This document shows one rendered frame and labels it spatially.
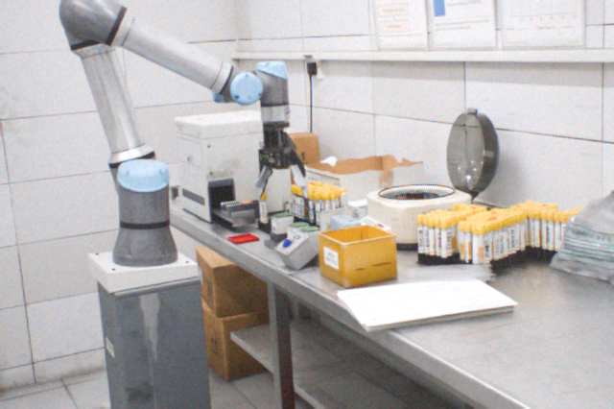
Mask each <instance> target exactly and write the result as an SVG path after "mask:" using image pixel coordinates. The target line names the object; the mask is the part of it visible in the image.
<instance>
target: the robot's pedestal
mask: <svg viewBox="0 0 614 409"><path fill-rule="evenodd" d="M97 286H98V295H99V304H100V311H101V320H102V329H103V336H104V345H105V354H106V370H107V379H108V387H109V392H108V395H109V404H110V409H211V398H210V388H209V377H208V367H207V355H206V344H205V334H204V323H203V313H202V301H201V279H200V278H199V277H187V278H182V279H177V280H171V281H168V282H166V283H160V284H156V285H150V286H145V287H140V288H134V289H129V290H123V291H118V292H112V293H109V292H108V291H107V290H106V289H105V288H104V286H103V285H102V284H101V283H100V282H99V281H98V280H97Z"/></svg>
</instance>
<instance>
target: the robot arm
mask: <svg viewBox="0 0 614 409"><path fill-rule="evenodd" d="M59 18H60V22H61V24H62V26H63V29H64V31H65V35H66V38H67V41H68V44H69V47H70V50H71V53H73V54H74V55H76V56H78V57H79V58H80V59H81V62H82V65H83V69H84V71H85V74H86V77H87V79H88V82H89V85H90V89H91V93H92V96H93V99H94V102H95V105H96V108H97V110H98V114H99V117H100V120H101V123H102V126H103V129H104V132H105V136H106V141H107V144H108V147H109V149H110V152H111V154H110V157H109V159H108V161H107V164H108V167H109V171H110V174H111V176H112V179H113V182H114V185H115V188H116V191H117V193H118V195H119V212H120V230H119V234H118V237H116V240H115V244H114V247H113V251H112V263H113V264H115V265H117V266H121V267H129V268H147V267H153V266H161V265H167V264H170V263H173V262H176V261H177V246H176V243H175V240H174V238H173V235H172V233H171V230H170V202H169V181H170V175H169V169H168V166H167V165H166V164H165V163H163V162H161V161H157V159H156V155H155V152H154V148H152V147H150V146H148V145H147V144H146V143H145V139H144V136H143V133H142V131H141V127H140V124H139V121H138V118H137V114H136V111H135V108H134V105H133V101H132V99H131V96H130V94H129V91H128V87H127V84H126V81H125V78H124V74H123V70H122V67H121V64H120V61H119V58H118V55H117V52H116V46H120V47H122V48H124V49H126V50H128V51H131V52H133V53H134V54H136V55H138V56H140V57H142V58H144V60H148V61H151V62H153V63H155V64H157V65H159V66H161V67H163V68H165V69H167V70H170V71H172V72H174V73H176V74H178V75H179V76H181V77H183V78H185V79H187V80H190V81H192V82H194V83H196V84H199V85H201V86H203V87H205V88H207V89H210V90H211V93H212V98H213V101H214V102H215V103H225V104H227V103H237V104H238V105H241V106H248V105H251V104H255V103H256V102H258V101H259V100H260V104H261V120H262V122H264V123H263V131H264V144H265V147H263V148H260V149H258V151H259V164H260V175H259V177H258V180H257V181H256V183H255V186H257V187H258V188H257V189H258V196H259V198H260V199H261V198H262V196H263V194H264V193H265V191H266V185H267V184H268V180H269V177H270V176H271V175H272V173H273V170H272V169H276V170H278V169H289V168H290V166H291V163H292V164H293V165H292V166H291V169H292V171H291V173H292V175H293V176H294V177H295V183H296V184H297V185H298V186H300V187H301V190H302V193H303V195H304V197H305V198H306V199H307V198H308V181H307V174H306V169H305V164H304V162H303V160H302V158H301V157H300V155H299V154H298V153H297V151H296V148H297V146H296V144H295V143H294V141H293V140H292V139H291V137H290V136H289V135H288V133H287V132H284V128H288V127H291V122H290V121H289V120H290V119H291V114H290V112H292V109H291V108H290V97H289V78H288V69H287V64H286V63H285V62H284V61H266V62H259V63H257V68H256V70H253V71H243V70H241V69H239V68H237V67H234V66H232V65H230V64H229V63H227V62H224V61H222V60H219V59H217V58H215V57H213V56H211V55H209V54H207V53H205V52H203V51H202V50H200V49H198V48H196V47H194V46H192V45H190V44H188V43H186V42H184V41H182V40H180V39H178V37H176V36H173V35H171V34H169V33H167V32H165V31H163V30H161V29H158V28H156V27H155V26H153V25H151V24H149V23H147V22H145V21H143V20H140V19H138V18H136V17H134V16H132V15H131V14H130V10H129V9H128V8H126V7H124V6H122V5H120V4H118V3H116V2H115V1H113V0H60V2H59ZM261 154H262V159H261V156H260V155H261ZM263 155H264V157H263Z"/></svg>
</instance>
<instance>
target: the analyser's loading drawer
mask: <svg viewBox="0 0 614 409"><path fill-rule="evenodd" d="M211 213H213V214H215V215H218V216H220V217H222V218H225V219H226V220H228V221H230V222H232V223H233V227H238V226H243V225H249V224H255V211H254V209H251V210H246V203H242V204H240V201H233V202H226V203H221V206H218V207H211Z"/></svg>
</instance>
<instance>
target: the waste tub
mask: <svg viewBox="0 0 614 409"><path fill-rule="evenodd" d="M317 234H318V235H319V263H320V274H321V275H322V276H324V277H327V278H328V279H330V280H332V281H334V282H336V283H338V284H340V285H341V286H343V287H344V288H351V287H356V286H361V285H366V284H370V283H375V282H380V281H384V280H389V279H394V278H398V271H397V248H396V236H397V234H395V233H392V232H389V231H386V230H384V229H379V228H376V227H375V226H372V225H369V224H367V225H361V226H356V227H350V228H344V229H333V230H328V231H322V232H318V233H317Z"/></svg>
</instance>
